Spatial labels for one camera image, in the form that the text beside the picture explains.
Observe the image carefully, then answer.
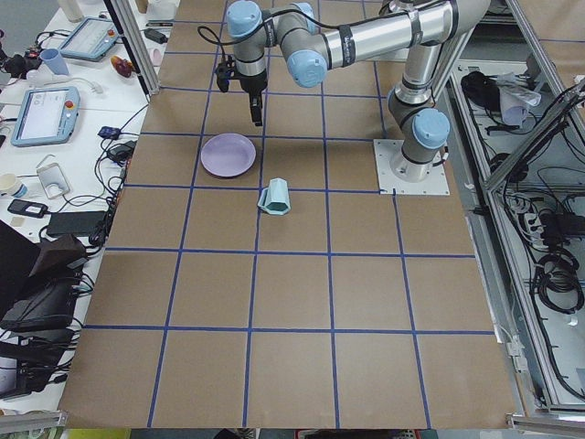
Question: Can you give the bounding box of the mint green faceted cup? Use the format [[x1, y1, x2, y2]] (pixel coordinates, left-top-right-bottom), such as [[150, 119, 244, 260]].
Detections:
[[257, 177, 291, 216]]

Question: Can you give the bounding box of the aluminium frame post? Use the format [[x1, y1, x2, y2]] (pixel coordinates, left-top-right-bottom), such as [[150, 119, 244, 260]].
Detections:
[[104, 0, 160, 97]]

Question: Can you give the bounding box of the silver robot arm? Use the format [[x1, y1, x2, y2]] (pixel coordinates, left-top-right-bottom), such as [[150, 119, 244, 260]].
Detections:
[[215, 1, 490, 183]]

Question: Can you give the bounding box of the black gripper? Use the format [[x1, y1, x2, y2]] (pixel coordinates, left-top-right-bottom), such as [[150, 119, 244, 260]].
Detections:
[[239, 72, 268, 126]]

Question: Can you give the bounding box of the red brown toy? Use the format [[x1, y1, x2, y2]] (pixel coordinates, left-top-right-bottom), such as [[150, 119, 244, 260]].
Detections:
[[110, 56, 135, 78]]

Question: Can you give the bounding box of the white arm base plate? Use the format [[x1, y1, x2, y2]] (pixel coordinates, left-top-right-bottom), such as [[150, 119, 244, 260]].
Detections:
[[373, 139, 450, 197]]

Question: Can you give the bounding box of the far blue teach pendant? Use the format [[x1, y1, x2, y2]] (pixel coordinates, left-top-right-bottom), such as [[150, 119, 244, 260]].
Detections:
[[58, 17, 119, 62]]

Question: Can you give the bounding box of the blue teach pendant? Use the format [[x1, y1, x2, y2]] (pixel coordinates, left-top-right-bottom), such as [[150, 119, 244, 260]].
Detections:
[[58, 17, 119, 62], [11, 87, 80, 147]]

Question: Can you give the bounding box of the white paper cup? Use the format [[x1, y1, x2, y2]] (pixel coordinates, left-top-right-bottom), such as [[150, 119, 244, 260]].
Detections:
[[0, 173, 27, 198]]

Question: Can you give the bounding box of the lavender round plate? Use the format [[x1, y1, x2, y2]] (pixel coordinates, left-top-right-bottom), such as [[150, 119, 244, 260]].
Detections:
[[200, 133, 256, 177]]

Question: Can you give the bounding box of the blue plastic cup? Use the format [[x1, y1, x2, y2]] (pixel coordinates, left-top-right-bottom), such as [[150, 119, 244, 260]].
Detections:
[[39, 48, 69, 76]]

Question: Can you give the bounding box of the pink plastic cup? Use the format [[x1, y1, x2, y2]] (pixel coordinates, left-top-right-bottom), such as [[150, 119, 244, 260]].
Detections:
[[149, 48, 163, 67]]

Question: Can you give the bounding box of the open metal tin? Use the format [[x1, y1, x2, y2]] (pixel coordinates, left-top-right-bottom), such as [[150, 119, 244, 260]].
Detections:
[[37, 163, 70, 199]]

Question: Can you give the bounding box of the small blue device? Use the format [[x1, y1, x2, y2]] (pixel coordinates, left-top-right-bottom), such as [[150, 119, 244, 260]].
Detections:
[[98, 126, 122, 140]]

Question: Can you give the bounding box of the near blue teach pendant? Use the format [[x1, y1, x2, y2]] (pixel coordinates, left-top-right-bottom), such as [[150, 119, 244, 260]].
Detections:
[[11, 87, 80, 147]]

